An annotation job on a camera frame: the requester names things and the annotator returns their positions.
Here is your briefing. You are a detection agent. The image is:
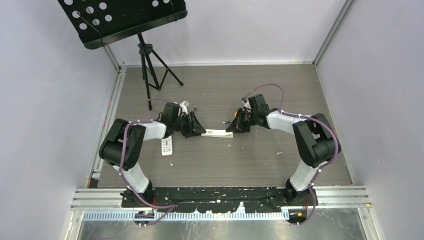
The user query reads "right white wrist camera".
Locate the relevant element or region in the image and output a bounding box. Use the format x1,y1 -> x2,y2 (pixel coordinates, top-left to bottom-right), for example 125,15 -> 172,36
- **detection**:
242,96 -> 251,111

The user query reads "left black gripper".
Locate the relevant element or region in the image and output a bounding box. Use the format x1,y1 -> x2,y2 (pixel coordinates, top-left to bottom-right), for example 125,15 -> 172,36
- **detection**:
172,112 -> 206,138

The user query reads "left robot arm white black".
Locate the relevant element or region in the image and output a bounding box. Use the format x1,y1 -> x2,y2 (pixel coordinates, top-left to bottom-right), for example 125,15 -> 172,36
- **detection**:
98,102 -> 207,207

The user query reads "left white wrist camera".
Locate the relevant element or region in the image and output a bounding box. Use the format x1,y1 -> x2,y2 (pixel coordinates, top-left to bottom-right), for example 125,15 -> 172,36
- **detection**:
179,100 -> 190,116

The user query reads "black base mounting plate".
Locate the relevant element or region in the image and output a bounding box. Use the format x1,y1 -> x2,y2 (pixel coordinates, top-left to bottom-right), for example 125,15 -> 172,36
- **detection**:
120,186 -> 314,214

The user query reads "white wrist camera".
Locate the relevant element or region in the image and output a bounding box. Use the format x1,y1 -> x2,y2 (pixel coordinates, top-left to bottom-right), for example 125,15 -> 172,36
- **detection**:
179,100 -> 190,116
242,96 -> 251,111

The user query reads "black music stand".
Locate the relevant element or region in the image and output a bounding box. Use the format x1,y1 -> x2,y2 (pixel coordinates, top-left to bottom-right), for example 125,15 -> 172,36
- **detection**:
57,0 -> 188,92

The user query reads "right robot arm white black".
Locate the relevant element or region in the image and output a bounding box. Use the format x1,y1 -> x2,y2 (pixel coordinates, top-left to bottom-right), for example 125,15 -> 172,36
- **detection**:
226,94 -> 341,205

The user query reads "long white remote control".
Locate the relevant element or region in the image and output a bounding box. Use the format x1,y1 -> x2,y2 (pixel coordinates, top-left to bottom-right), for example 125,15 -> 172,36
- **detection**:
201,129 -> 233,138

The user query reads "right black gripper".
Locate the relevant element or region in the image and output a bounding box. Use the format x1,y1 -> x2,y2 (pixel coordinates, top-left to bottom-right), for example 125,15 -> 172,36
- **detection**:
228,107 -> 259,134

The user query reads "white air conditioner remote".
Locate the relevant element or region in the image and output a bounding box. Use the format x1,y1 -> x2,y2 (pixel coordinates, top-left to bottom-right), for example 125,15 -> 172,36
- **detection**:
161,135 -> 173,157

